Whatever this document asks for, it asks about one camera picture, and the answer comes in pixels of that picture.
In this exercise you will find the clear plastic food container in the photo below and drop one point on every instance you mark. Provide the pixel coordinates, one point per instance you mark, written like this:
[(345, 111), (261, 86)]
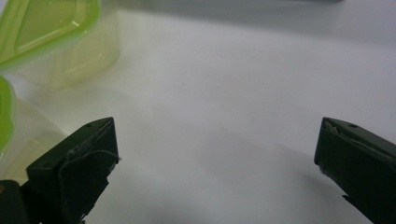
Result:
[(93, 59), (31, 140)]

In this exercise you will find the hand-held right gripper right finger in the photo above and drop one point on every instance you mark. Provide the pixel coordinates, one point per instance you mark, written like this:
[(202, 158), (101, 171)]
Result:
[(361, 165)]

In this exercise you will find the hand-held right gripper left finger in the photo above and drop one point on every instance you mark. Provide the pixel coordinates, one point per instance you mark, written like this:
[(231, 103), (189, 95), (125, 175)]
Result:
[(77, 168)]

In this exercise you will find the green plastic container lid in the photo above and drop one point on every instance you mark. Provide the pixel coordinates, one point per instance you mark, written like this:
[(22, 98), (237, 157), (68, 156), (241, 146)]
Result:
[(4, 118)]

